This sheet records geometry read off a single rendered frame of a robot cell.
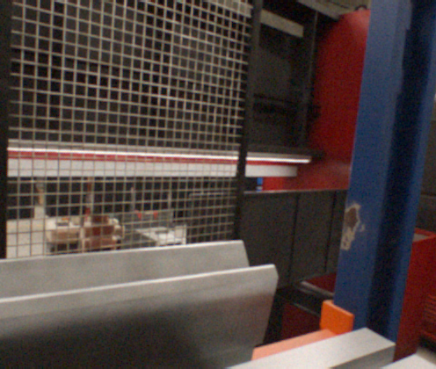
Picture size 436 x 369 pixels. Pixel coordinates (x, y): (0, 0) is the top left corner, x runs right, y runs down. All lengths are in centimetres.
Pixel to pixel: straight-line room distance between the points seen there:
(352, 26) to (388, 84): 213
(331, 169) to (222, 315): 219
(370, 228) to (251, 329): 14
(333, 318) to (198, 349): 17
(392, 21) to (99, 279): 25
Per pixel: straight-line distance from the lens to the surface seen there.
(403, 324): 294
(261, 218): 159
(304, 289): 200
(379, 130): 29
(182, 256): 18
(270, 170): 229
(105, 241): 272
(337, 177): 232
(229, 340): 18
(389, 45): 30
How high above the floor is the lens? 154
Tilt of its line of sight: 7 degrees down
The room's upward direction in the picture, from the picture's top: 5 degrees clockwise
